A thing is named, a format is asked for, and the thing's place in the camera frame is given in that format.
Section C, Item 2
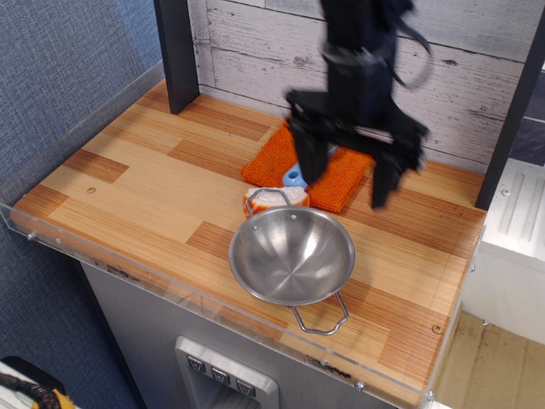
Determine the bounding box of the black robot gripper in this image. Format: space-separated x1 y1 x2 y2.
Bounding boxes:
286 64 427 209

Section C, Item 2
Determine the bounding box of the stainless steel colander bowl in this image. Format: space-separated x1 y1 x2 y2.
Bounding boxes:
228 205 356 336

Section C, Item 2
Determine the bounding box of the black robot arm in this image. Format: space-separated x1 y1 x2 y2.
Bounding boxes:
285 1 432 209

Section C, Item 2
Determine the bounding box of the orange salmon sushi toy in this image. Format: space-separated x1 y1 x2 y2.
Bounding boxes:
243 187 310 218

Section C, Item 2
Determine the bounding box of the orange knitted cloth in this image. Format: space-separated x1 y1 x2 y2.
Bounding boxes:
241 125 374 213

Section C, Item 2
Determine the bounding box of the blue grey ice cream scoop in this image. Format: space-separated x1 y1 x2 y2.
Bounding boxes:
282 143 339 189

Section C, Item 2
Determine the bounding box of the white grooved side unit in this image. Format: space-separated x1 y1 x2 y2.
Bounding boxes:
462 159 544 343

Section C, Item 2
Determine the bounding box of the silver dispenser button panel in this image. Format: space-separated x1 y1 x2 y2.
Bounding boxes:
175 336 280 408

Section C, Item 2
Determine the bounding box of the grey cabinet front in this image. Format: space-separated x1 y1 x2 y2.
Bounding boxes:
83 265 389 408

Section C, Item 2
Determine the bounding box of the clear acrylic table guard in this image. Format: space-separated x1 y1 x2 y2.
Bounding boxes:
1 53 484 406

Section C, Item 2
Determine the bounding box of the black and yellow object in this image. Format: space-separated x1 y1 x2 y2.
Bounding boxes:
1 356 77 408

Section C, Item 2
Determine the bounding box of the dark grey right post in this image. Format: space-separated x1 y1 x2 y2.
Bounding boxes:
474 10 544 210

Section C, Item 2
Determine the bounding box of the dark grey post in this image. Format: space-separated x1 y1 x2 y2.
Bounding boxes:
474 10 544 210
153 0 200 114

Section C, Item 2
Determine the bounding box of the dark grey left post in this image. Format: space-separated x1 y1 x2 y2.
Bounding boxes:
153 0 200 114

